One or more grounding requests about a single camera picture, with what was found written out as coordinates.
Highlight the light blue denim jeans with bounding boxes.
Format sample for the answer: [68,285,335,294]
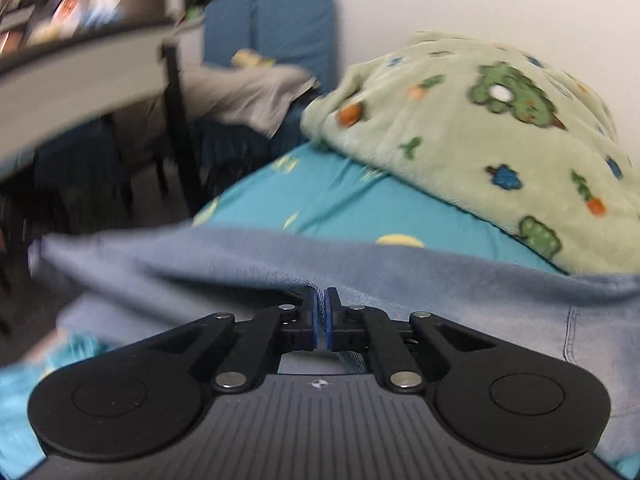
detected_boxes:
[28,224,639,463]

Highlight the teal smiley bed sheet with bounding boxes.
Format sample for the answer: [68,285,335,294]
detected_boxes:
[1,145,639,479]

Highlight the beige grey clothing pile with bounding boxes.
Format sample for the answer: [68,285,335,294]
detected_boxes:
[180,64,319,139]

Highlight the green dinosaur fleece blanket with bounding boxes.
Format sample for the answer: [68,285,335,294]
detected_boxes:
[300,32,639,273]

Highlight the yellow plush toy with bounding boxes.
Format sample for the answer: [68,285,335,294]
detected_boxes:
[231,49,276,70]

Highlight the blue folded cushion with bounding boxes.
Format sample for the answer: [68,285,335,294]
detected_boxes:
[203,0,336,93]

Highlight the white table with black legs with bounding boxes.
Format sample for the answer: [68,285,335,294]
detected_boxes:
[1,18,208,214]

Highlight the blue tissue pack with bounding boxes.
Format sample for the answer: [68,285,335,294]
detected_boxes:
[82,0,124,28]

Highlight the white egg-shaped toy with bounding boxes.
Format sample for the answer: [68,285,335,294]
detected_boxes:
[51,0,85,28]

